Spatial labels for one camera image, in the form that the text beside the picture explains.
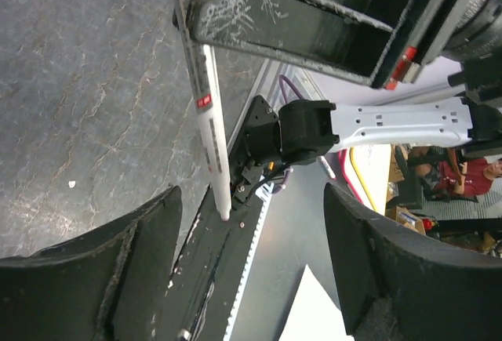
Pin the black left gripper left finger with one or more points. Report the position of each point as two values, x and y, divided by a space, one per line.
106 284

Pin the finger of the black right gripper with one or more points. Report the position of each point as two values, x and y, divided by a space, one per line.
341 38

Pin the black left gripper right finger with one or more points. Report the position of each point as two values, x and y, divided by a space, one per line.
396 284

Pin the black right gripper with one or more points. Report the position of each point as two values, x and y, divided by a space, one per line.
421 30

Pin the white marker with magenta cap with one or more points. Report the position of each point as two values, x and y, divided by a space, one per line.
202 70

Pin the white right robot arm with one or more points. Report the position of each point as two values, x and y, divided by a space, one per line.
471 123

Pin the white paper sheet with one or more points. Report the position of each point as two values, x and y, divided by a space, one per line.
313 316

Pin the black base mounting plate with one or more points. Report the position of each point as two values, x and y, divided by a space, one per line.
205 279

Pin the red capped marker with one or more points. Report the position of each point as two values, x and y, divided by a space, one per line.
325 164

